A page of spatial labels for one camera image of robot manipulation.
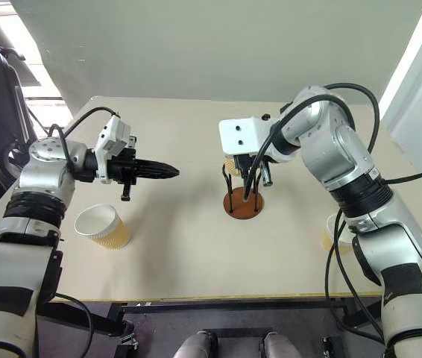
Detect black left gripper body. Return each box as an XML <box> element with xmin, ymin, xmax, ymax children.
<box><xmin>107</xmin><ymin>147</ymin><xmax>140</xmax><ymax>202</ymax></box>

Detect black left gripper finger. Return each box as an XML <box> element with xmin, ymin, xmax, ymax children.
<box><xmin>136</xmin><ymin>159</ymin><xmax>180</xmax><ymax>174</ymax></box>
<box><xmin>136</xmin><ymin>169</ymin><xmax>180</xmax><ymax>181</ymax></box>

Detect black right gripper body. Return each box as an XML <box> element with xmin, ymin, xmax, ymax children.
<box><xmin>233</xmin><ymin>151</ymin><xmax>274</xmax><ymax>186</ymax></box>

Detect yellow ribbed paper cup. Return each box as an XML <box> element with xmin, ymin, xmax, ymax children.
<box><xmin>322</xmin><ymin>213</ymin><xmax>353</xmax><ymax>255</ymax></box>
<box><xmin>223</xmin><ymin>155</ymin><xmax>240</xmax><ymax>177</ymax></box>
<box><xmin>74</xmin><ymin>203</ymin><xmax>131</xmax><ymax>251</ymax></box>

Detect silver rounded robot foot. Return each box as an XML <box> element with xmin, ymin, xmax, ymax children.
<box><xmin>258</xmin><ymin>330</ymin><xmax>295</xmax><ymax>358</ymax></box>
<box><xmin>173</xmin><ymin>330</ymin><xmax>219</xmax><ymax>358</ymax></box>

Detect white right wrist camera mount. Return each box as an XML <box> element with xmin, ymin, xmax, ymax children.
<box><xmin>218</xmin><ymin>116</ymin><xmax>283</xmax><ymax>164</ymax></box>

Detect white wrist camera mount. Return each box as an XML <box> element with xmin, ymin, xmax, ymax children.
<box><xmin>218</xmin><ymin>116</ymin><xmax>283</xmax><ymax>164</ymax></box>
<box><xmin>94</xmin><ymin>115</ymin><xmax>133</xmax><ymax>184</ymax></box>

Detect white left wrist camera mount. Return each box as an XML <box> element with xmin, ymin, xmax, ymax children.
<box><xmin>94</xmin><ymin>115</ymin><xmax>133</xmax><ymax>184</ymax></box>

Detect wire cup holder brown base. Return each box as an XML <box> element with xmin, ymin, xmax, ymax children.
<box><xmin>221</xmin><ymin>162</ymin><xmax>265</xmax><ymax>220</ymax></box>

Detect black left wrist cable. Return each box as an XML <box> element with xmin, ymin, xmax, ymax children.
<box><xmin>46</xmin><ymin>107</ymin><xmax>119</xmax><ymax>172</ymax></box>

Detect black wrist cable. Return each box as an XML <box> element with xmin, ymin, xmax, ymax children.
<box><xmin>46</xmin><ymin>107</ymin><xmax>119</xmax><ymax>172</ymax></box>
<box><xmin>243</xmin><ymin>82</ymin><xmax>380</xmax><ymax>202</ymax></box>

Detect black robot body cable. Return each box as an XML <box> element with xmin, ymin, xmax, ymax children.
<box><xmin>324</xmin><ymin>208</ymin><xmax>387</xmax><ymax>346</ymax></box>
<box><xmin>53</xmin><ymin>292</ymin><xmax>95</xmax><ymax>358</ymax></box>

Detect black table frame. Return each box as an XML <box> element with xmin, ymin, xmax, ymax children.
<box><xmin>35</xmin><ymin>296</ymin><xmax>383</xmax><ymax>339</ymax></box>

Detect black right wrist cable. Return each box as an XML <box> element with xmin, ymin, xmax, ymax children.
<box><xmin>243</xmin><ymin>82</ymin><xmax>380</xmax><ymax>202</ymax></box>

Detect black cable tie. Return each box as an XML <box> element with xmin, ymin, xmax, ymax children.
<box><xmin>382</xmin><ymin>168</ymin><xmax>422</xmax><ymax>186</ymax></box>

